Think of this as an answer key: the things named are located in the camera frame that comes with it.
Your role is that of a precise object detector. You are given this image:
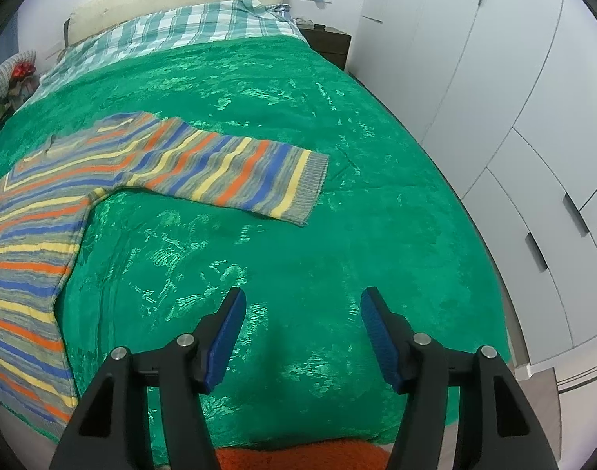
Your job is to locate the striped knit sweater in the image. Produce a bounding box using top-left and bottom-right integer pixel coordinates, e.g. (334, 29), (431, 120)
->
(0, 112), (329, 435)

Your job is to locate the pile of clothes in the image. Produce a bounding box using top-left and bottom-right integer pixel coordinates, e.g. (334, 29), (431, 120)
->
(0, 50), (39, 122)

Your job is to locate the green bedspread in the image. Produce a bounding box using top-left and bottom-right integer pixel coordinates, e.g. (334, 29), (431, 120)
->
(0, 36), (510, 449)

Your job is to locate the white wardrobe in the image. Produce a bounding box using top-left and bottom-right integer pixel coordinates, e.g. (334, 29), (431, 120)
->
(352, 0), (597, 392)

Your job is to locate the dark wooden nightstand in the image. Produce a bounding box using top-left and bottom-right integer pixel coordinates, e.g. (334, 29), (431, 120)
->
(298, 24), (352, 70)

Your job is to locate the green checked bed sheet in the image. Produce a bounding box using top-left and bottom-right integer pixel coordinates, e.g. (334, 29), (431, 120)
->
(26, 0), (303, 105)

